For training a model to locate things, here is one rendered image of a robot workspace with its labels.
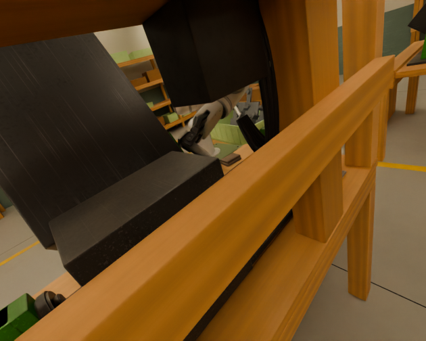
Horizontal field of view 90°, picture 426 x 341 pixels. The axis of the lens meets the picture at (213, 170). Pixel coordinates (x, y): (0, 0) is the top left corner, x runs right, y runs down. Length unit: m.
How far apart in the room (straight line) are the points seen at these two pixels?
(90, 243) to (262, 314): 0.41
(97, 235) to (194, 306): 0.18
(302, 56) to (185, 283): 0.42
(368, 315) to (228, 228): 1.43
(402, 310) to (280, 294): 1.13
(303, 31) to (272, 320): 0.59
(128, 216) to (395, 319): 1.50
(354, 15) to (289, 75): 0.44
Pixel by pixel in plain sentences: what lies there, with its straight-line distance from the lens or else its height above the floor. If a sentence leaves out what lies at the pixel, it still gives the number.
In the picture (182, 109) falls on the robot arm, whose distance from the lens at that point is 1.34.
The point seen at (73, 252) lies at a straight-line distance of 0.36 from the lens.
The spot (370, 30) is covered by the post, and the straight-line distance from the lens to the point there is 0.89.
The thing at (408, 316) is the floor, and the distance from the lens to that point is 1.67.
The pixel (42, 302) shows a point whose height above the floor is 1.16.
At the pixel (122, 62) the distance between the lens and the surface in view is 6.03.
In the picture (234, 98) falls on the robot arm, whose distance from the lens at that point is 0.74.
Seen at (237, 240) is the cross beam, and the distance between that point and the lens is 0.25.
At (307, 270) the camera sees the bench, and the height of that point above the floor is 0.88.
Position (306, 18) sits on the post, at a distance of 0.48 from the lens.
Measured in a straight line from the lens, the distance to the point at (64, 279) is 1.00.
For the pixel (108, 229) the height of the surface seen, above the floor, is 1.24.
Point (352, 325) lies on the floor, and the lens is 1.59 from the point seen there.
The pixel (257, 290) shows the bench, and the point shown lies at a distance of 0.63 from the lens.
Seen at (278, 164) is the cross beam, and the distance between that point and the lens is 0.29.
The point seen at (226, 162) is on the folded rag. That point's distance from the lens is 1.15.
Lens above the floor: 1.41
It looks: 26 degrees down
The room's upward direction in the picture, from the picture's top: 18 degrees counter-clockwise
